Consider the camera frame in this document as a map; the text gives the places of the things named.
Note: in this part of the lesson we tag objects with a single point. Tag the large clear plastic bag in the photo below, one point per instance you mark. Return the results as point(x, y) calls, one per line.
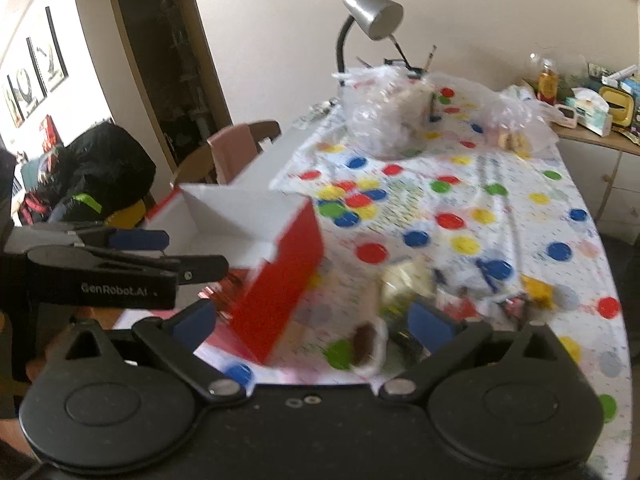
point(380, 120)

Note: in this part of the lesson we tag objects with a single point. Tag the yellow plastic container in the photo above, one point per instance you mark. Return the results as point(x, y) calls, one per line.
point(617, 105)

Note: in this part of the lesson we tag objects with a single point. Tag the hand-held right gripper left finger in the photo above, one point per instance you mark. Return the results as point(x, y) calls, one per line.
point(192, 322)

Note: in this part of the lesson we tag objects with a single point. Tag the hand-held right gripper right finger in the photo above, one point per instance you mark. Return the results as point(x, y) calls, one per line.
point(430, 322)

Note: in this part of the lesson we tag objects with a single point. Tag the red and black backpack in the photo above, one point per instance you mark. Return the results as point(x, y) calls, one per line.
point(35, 207)

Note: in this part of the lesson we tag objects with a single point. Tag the pale yellow snack packet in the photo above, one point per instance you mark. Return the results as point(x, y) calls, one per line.
point(405, 277)

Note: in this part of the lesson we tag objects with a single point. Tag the red and white cardboard box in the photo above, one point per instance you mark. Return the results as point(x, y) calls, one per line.
point(285, 280)

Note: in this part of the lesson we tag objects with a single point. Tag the black jacket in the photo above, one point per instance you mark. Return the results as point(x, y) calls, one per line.
point(100, 160)

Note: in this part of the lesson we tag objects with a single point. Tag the white and brown snack packet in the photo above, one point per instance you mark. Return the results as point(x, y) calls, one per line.
point(367, 345)

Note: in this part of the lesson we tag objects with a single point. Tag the white sideboard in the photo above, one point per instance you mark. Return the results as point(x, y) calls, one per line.
point(585, 170)

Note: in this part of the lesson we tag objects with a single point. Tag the large framed wall picture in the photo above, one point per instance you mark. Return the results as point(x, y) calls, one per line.
point(49, 52)

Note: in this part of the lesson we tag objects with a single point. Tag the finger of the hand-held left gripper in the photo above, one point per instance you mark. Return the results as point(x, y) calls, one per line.
point(200, 267)
point(140, 239)

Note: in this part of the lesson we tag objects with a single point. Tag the balloon print tablecloth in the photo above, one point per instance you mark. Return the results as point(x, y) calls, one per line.
point(500, 195)

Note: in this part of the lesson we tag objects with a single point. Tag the small metal trinkets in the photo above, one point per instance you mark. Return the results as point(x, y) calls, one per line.
point(321, 108)

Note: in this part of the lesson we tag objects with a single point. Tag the dark display cabinet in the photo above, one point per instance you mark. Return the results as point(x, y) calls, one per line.
point(165, 60)

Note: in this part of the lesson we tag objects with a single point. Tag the wooden chair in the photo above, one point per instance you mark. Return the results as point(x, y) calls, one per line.
point(265, 132)

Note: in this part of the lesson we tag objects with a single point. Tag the clear glass jar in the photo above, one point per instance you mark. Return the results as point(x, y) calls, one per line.
point(534, 65)

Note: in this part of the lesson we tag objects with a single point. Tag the orange liquid bottle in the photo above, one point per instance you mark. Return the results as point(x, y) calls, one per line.
point(548, 85)

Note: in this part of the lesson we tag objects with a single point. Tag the pink cloth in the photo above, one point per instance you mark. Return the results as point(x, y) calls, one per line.
point(230, 155)

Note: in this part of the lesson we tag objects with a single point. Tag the pen holder with brushes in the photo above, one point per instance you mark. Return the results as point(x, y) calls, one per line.
point(420, 67)

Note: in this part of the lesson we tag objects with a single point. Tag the yellow seat cushion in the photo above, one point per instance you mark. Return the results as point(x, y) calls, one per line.
point(127, 215)

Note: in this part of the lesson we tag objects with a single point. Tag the silver desk lamp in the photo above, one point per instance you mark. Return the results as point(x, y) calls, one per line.
point(372, 12)

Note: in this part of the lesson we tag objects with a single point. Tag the tissue box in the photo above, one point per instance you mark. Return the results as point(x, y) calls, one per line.
point(592, 112)

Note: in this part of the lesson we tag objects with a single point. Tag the clear plastic bag with cookies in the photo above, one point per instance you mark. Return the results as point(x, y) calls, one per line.
point(515, 120)

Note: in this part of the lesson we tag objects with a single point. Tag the blue and white snack packet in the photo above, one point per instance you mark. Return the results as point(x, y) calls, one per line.
point(465, 280)

